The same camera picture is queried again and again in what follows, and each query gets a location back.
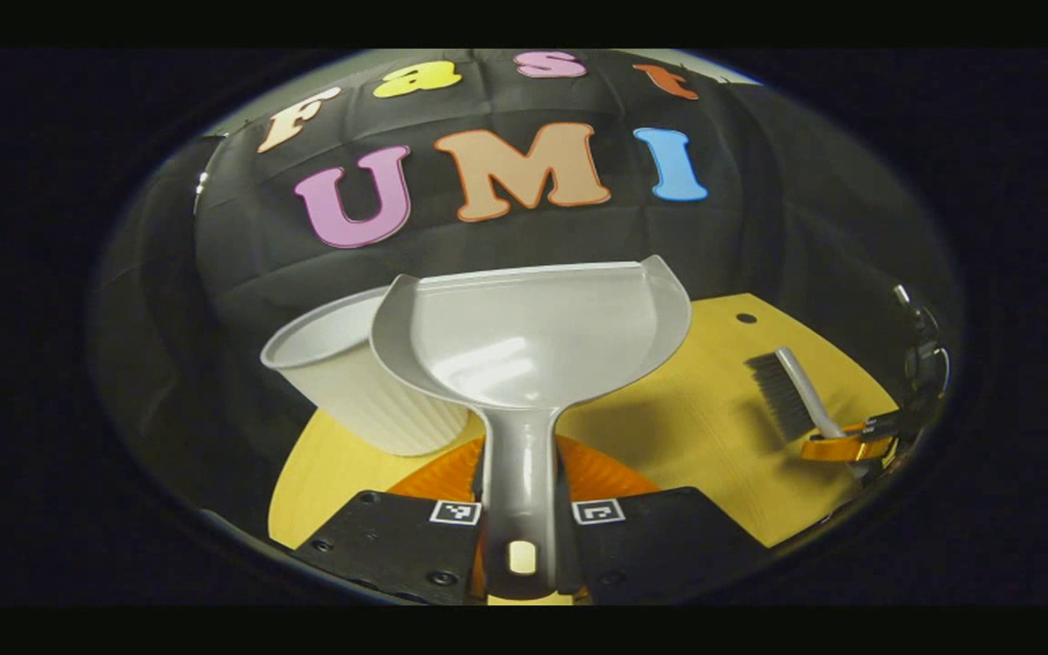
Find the small grey broom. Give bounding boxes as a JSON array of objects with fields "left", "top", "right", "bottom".
[{"left": 745, "top": 346, "right": 884, "bottom": 481}]

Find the white ribbed garbage bin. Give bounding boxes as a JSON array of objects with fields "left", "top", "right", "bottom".
[{"left": 260, "top": 285, "right": 486, "bottom": 458}]

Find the wooden desktop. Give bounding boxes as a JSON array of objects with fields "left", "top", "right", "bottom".
[{"left": 267, "top": 293, "right": 900, "bottom": 551}]

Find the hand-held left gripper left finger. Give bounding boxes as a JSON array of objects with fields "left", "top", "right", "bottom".
[{"left": 292, "top": 437, "right": 489, "bottom": 606}]

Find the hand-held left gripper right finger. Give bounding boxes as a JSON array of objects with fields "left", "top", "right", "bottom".
[{"left": 556, "top": 437, "right": 771, "bottom": 601}]

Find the grey dustpan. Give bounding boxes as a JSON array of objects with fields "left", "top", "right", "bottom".
[{"left": 369, "top": 255, "right": 693, "bottom": 601}]

